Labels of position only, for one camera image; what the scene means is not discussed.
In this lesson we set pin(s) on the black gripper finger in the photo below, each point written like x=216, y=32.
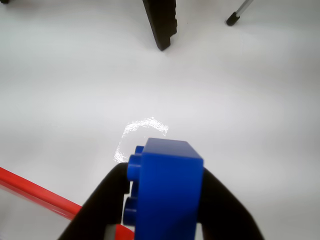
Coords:
x=225, y=212
x=102, y=197

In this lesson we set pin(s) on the blue lego brick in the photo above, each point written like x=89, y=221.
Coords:
x=167, y=190

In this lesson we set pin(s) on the transparent plastic box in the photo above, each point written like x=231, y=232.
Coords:
x=25, y=220

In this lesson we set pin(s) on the black ribbed stand leg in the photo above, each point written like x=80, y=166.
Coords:
x=161, y=22

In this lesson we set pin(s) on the silver tripod leg rubber foot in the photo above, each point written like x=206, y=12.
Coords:
x=233, y=18

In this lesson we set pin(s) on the dark object at table edge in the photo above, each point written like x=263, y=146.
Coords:
x=3, y=1

